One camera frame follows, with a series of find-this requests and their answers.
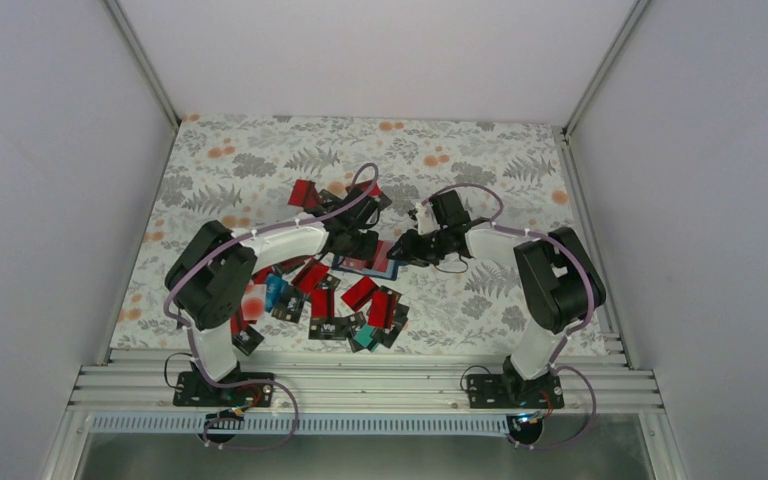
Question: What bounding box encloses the blue card holder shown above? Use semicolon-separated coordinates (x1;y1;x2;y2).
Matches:
331;240;401;281

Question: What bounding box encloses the red card cluster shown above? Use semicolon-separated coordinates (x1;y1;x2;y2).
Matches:
291;258;329;295
367;289;400;329

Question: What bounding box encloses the teal card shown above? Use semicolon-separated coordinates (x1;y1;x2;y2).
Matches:
349;326;379;353

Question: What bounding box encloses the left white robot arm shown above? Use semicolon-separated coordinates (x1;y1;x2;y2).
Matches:
163;192;380;405

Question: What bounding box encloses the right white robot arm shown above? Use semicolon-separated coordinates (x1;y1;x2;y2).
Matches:
387;189;607;407

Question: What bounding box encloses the blue card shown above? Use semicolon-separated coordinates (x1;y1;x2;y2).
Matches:
265;273;288;312

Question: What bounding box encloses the black VIP card front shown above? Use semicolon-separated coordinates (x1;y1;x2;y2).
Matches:
308;317;351;341

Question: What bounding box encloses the white red spot card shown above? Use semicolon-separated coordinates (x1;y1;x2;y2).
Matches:
240;284;267;324

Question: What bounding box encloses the black card near base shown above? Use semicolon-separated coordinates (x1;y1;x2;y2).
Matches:
232;325;264;356

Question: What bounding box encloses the floral table mat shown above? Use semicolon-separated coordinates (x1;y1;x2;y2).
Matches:
111;115;575;355

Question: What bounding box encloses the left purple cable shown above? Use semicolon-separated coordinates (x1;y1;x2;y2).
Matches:
162;162;380;453

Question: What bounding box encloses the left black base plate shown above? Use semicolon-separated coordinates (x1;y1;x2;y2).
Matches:
172;371;274;408

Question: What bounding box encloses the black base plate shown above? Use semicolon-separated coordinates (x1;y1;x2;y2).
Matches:
172;371;274;408
465;373;565;410

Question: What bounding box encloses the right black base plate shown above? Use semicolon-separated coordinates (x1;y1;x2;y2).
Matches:
465;373;565;410

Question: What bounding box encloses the aluminium rail frame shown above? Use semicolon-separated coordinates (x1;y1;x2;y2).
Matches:
68;349;664;414

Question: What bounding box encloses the grey perforated cable duct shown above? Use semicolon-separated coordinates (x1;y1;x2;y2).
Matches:
88;412;509;437

